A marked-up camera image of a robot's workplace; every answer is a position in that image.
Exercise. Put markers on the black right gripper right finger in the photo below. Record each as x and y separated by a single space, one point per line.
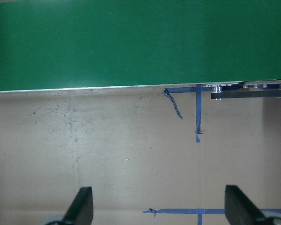
239 209

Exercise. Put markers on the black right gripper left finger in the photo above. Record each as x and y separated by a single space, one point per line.
81 210

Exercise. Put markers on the green conveyor belt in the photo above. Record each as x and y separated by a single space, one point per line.
64 44

